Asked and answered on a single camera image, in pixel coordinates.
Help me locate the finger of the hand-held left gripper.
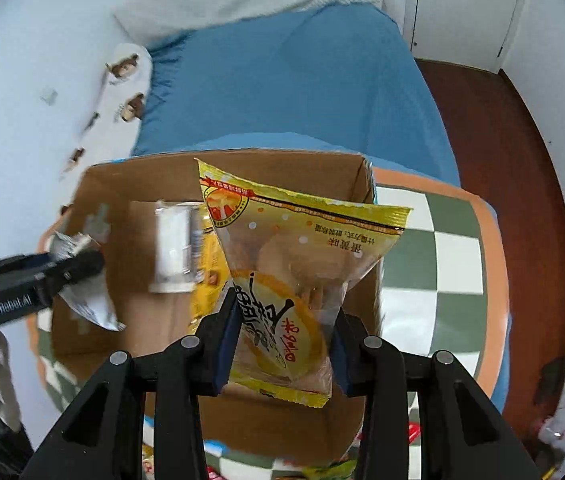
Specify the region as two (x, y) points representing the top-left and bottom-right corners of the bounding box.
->
(22, 253), (61, 274)
(42, 249), (106, 295)

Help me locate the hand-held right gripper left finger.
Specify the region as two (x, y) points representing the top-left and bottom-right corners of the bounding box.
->
(20, 290), (242, 480)

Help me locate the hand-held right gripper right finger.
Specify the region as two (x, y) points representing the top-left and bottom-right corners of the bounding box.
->
(329, 307), (545, 480)

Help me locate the silver snack packet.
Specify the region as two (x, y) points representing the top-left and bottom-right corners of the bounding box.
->
(52, 230), (126, 333)

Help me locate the cardboard box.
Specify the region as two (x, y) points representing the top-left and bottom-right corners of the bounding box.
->
(50, 147), (385, 466)

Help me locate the yellow cookie bag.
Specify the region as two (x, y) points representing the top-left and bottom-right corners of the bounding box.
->
(195, 158), (413, 409)

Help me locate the long yellow snack packet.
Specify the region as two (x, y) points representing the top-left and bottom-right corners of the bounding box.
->
(187, 214), (233, 336)

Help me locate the white snack packet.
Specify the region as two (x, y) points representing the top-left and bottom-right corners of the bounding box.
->
(148, 200), (208, 294)

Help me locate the green white checkered blanket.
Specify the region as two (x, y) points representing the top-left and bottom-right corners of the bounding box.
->
(25, 167), (513, 480)

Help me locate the bear print pillow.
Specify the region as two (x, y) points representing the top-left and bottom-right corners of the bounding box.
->
(57, 42), (154, 221)

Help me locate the blue bed sheet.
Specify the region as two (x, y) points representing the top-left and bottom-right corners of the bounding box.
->
(130, 2), (463, 188)

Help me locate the white door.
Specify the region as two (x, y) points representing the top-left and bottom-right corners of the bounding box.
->
(402, 0), (534, 74)

